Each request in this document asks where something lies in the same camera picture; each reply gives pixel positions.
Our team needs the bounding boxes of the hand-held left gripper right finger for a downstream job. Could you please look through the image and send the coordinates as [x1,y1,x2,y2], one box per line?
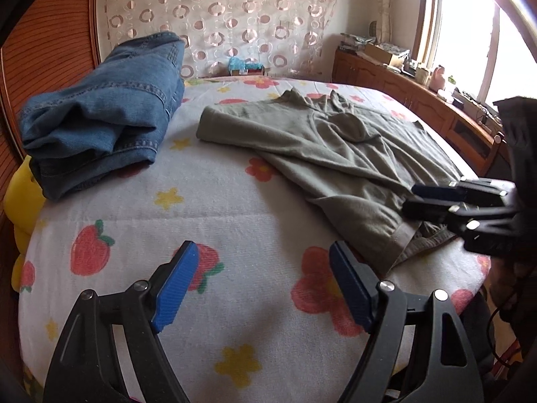
[328,240,485,403]

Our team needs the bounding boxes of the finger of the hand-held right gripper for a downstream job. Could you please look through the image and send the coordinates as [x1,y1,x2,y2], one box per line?
[401,196,537,257]
[412,177,519,202]

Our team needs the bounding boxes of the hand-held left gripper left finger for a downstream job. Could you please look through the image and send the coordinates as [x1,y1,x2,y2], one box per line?
[43,240,199,403]

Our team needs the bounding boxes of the olive green pants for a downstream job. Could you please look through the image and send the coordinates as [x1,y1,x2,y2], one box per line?
[196,89,466,275]

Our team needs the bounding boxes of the floral printed bed sheet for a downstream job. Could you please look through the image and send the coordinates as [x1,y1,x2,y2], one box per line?
[17,76,491,403]

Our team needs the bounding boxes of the pink figurine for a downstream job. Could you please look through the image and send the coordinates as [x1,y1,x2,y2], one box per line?
[429,65,446,91]

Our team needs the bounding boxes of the wooden low cabinet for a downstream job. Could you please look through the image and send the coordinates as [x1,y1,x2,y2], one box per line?
[333,48,510,177]

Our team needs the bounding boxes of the wooden framed window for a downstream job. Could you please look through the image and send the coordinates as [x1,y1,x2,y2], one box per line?
[413,0,537,114]

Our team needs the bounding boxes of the cardboard box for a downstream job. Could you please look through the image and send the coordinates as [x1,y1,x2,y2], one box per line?
[363,43,405,67]

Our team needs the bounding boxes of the yellow plush toy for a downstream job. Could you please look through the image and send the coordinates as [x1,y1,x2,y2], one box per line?
[3,155,46,292]

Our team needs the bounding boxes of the cream window curtain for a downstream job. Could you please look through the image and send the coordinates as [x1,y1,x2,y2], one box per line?
[369,0,397,38]

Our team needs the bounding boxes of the blue denim jeans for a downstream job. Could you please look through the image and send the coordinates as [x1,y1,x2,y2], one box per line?
[19,31,186,201]

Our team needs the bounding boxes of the blue tissue pack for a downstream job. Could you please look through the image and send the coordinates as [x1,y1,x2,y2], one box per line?
[228,56,266,77]

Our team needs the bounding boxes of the wooden slatted wardrobe panel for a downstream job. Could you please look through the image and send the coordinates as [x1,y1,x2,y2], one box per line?
[0,0,101,169]

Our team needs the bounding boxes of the circle patterned sheer curtain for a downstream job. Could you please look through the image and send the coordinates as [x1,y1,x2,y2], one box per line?
[96,0,338,80]

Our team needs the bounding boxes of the black cable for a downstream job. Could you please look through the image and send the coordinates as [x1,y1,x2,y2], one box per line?
[490,256,537,370]

